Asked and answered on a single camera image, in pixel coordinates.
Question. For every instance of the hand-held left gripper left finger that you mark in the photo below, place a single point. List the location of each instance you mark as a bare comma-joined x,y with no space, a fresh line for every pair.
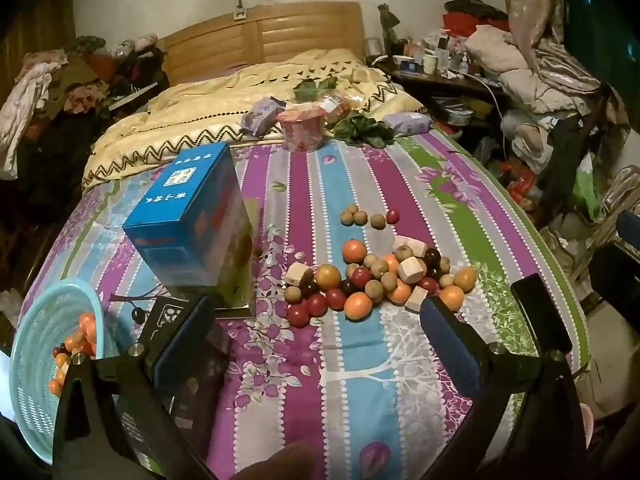
182,345

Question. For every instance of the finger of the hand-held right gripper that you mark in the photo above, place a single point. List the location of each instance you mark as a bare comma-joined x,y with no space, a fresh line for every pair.
617,280
542,310

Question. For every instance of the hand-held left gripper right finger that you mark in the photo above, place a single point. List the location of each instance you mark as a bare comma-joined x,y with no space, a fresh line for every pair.
450,350

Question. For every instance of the wooden block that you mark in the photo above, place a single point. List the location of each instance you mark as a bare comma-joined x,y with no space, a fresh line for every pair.
299,274
409,246
411,270
416,301

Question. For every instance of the pile of small fruits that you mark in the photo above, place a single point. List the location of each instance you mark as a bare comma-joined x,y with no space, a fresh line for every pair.
75,345
357,285

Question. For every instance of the light blue plastic basket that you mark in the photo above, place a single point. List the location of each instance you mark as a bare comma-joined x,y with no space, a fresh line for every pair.
35,360

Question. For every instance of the person's left hand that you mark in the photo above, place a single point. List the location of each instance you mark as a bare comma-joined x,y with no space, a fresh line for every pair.
280,462

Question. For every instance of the black cardboard box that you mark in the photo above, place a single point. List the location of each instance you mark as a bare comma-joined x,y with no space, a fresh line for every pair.
200,375

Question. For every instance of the dark cherry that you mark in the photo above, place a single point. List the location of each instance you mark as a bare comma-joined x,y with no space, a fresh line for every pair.
138,316

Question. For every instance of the green plastic bag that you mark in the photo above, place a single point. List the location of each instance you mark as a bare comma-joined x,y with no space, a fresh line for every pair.
586,190

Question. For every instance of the blue cardboard box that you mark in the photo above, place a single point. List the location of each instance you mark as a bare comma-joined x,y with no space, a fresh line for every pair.
185,220

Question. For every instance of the small red cherry tomato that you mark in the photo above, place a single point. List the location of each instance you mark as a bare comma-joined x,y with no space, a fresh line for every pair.
392,216

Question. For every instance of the purple packet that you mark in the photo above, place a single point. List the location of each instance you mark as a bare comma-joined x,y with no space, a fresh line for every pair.
407,123
262,116

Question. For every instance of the yellow zigzag quilt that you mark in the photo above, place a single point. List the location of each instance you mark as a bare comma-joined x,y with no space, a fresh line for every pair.
200,110

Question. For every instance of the green leafy vegetable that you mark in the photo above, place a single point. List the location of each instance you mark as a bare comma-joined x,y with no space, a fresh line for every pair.
365,130
312,90

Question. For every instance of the pile of clothes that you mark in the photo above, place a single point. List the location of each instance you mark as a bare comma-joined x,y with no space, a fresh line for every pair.
60,90
510,65

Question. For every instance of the cluttered dark nightstand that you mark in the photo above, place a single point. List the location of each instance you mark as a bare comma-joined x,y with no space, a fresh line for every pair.
440,87

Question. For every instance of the pink instant noodle cup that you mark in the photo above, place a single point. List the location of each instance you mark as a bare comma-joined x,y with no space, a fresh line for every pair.
300,130

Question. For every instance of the clear pump bottle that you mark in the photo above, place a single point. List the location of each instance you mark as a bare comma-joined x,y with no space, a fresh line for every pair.
465,65

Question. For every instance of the red snack packet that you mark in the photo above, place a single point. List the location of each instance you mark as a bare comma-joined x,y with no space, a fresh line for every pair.
337,107

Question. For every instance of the white cup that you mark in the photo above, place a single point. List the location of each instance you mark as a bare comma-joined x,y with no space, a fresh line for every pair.
430,64

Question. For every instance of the shiny beige curtain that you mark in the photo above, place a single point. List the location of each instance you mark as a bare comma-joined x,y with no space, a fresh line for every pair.
535,10

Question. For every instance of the dark desk lamp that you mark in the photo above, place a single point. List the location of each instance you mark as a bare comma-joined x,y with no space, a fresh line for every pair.
389,20

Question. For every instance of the wooden headboard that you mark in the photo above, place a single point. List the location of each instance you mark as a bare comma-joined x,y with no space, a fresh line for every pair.
280,30

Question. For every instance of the wall socket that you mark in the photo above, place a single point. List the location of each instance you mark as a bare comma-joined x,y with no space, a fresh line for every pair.
240,14

